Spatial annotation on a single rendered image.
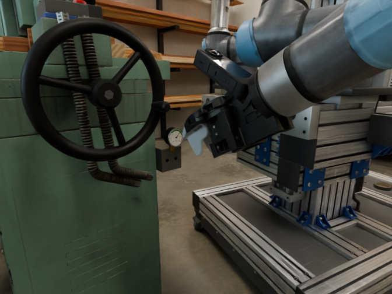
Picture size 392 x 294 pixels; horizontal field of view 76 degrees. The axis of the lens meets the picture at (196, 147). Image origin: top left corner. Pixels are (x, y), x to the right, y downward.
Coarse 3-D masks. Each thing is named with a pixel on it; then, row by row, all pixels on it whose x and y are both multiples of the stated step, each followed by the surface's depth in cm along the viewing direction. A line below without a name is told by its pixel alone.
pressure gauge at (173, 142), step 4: (168, 128) 81; (172, 128) 80; (176, 128) 80; (164, 132) 80; (168, 132) 79; (172, 132) 79; (176, 132) 80; (180, 132) 81; (164, 136) 80; (168, 136) 78; (172, 136) 80; (180, 136) 82; (164, 140) 81; (168, 140) 79; (172, 140) 80; (176, 140) 81; (180, 140) 82; (168, 144) 81; (172, 144) 80; (176, 144) 81; (180, 144) 82; (172, 148) 83
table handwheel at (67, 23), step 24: (72, 24) 45; (96, 24) 47; (48, 48) 43; (144, 48) 54; (24, 72) 42; (120, 72) 53; (24, 96) 43; (96, 96) 49; (120, 96) 52; (48, 120) 46; (72, 144) 49; (120, 144) 56
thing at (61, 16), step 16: (64, 16) 51; (80, 16) 53; (64, 48) 52; (96, 64) 56; (80, 80) 55; (80, 96) 55; (80, 112) 55; (80, 128) 56; (112, 144) 61; (112, 160) 61; (96, 176) 59; (112, 176) 63; (128, 176) 66; (144, 176) 71
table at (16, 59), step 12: (0, 60) 54; (12, 60) 55; (120, 60) 70; (156, 60) 78; (0, 72) 54; (12, 72) 56; (48, 72) 52; (60, 72) 53; (84, 72) 56; (108, 72) 60; (132, 72) 73; (144, 72) 76; (168, 72) 81
